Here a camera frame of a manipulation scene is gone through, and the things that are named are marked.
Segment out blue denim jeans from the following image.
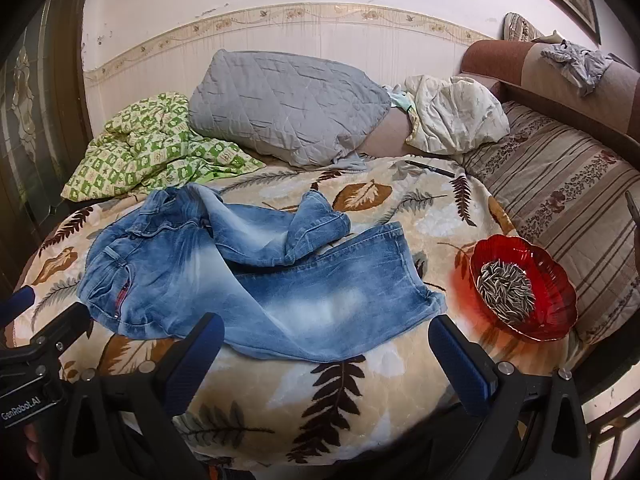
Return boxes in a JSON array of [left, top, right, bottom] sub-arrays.
[[77, 184, 446, 363]]

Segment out beige leaf-print blanket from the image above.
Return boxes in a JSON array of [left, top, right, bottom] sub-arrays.
[[12, 156, 566, 469]]

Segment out red bowl of sunflower seeds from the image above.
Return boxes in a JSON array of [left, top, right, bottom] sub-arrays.
[[470, 234, 578, 342]]

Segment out dark wooden door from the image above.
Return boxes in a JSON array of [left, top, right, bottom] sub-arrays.
[[1, 0, 92, 296]]

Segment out green white patterned quilt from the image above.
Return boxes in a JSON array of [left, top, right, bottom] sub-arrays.
[[61, 92, 265, 203]]

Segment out black pen on blanket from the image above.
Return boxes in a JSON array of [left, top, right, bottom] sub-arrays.
[[405, 160, 456, 179]]

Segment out striped brown bed cushion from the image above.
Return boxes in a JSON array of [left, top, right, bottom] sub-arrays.
[[461, 101, 639, 344]]

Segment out cream crumpled pillow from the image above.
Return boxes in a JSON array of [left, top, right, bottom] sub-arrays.
[[402, 75, 510, 155]]

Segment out grey quilted pillow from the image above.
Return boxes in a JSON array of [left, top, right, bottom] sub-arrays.
[[189, 50, 392, 168]]

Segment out light teal small item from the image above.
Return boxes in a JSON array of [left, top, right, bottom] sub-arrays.
[[385, 84, 414, 114]]

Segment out grey cloth on headboard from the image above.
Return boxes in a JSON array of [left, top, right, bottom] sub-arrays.
[[540, 40, 614, 98]]

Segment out patterned cushion behind headboard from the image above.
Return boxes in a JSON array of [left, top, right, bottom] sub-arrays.
[[502, 12, 544, 42]]

